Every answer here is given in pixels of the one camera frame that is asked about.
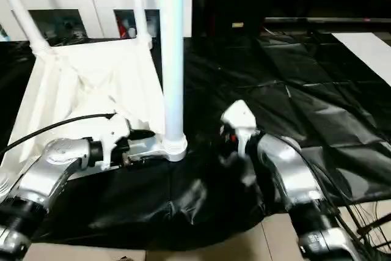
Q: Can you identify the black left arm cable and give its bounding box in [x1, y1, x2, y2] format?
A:
[0, 112, 118, 155]

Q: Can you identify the black metal rail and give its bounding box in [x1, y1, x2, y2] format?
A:
[264, 17, 391, 28]

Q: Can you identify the white plastic table leg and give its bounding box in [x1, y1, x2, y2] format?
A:
[0, 0, 53, 54]
[127, 0, 153, 49]
[158, 0, 188, 149]

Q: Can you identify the black plastic mat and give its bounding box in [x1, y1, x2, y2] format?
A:
[0, 26, 391, 251]

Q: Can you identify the white plastic table top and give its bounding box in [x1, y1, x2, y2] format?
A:
[0, 36, 189, 179]

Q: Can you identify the white flat board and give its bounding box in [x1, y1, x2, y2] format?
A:
[332, 32, 391, 86]

